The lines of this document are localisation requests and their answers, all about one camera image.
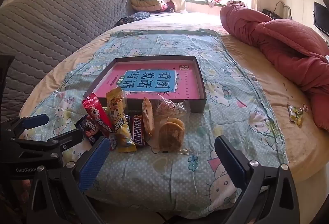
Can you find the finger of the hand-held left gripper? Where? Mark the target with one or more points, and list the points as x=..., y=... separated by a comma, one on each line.
x=64, y=140
x=34, y=121

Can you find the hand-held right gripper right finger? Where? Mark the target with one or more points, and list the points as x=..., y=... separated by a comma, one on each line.
x=228, y=162

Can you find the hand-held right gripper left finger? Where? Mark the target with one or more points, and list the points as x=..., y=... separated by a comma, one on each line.
x=93, y=162

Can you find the blue cookie packet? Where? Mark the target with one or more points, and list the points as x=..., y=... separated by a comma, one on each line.
x=88, y=129

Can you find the red candy packet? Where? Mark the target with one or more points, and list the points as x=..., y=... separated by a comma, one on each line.
x=93, y=111

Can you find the yellow cake packet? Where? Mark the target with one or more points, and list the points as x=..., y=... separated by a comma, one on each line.
x=119, y=121

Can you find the brown chocolate bar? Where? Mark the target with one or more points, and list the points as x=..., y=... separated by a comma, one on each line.
x=137, y=131

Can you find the round pastry with green label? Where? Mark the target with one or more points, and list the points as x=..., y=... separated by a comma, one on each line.
x=169, y=136

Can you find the grey cardboard box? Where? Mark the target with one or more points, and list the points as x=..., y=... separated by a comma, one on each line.
x=198, y=104

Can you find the beige cake packet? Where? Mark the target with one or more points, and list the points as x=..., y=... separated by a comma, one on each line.
x=147, y=116

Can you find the cartoon cat printed blanket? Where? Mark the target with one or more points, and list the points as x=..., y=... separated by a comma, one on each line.
x=231, y=124

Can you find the green candy wrapper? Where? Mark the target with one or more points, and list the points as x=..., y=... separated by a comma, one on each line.
x=294, y=112

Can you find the beige bed sheet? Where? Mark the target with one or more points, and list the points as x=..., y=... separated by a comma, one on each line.
x=270, y=72

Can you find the grey quilted headboard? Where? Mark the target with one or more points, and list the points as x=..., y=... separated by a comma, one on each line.
x=51, y=21

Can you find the pink quilt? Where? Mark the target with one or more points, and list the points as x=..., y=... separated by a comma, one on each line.
x=282, y=34

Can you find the dark patterned pillow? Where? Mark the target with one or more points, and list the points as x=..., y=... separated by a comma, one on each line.
x=136, y=16

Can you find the black bag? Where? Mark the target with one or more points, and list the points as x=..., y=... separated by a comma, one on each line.
x=270, y=13

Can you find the black television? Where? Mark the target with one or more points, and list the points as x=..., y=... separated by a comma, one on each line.
x=321, y=17

